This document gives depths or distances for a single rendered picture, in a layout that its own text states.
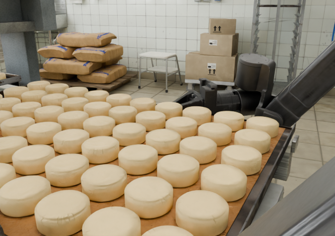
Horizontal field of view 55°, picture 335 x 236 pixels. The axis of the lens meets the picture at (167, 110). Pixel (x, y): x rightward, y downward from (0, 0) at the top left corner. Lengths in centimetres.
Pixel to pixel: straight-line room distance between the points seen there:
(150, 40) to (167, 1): 59
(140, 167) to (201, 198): 10
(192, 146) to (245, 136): 8
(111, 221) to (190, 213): 7
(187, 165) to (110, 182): 9
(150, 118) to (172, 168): 17
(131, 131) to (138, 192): 16
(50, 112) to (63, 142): 13
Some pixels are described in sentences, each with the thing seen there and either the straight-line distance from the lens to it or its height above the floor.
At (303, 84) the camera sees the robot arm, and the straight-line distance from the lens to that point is 62.
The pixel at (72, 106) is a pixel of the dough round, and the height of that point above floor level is 92.
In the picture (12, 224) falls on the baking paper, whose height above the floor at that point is 90.
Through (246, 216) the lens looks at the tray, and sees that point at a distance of 34.
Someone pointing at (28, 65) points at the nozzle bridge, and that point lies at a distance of 112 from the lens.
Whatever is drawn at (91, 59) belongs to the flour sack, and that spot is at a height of 43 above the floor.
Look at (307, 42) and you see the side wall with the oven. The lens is 428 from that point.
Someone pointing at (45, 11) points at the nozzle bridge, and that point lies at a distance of 102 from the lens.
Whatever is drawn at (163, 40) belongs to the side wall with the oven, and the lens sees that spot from 460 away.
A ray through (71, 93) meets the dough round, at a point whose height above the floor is 92.
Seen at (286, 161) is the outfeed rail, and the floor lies 87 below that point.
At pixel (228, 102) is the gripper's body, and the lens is 65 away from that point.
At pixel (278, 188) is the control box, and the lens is 52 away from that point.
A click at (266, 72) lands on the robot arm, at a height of 98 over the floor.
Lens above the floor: 110
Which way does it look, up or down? 19 degrees down
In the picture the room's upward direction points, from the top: straight up
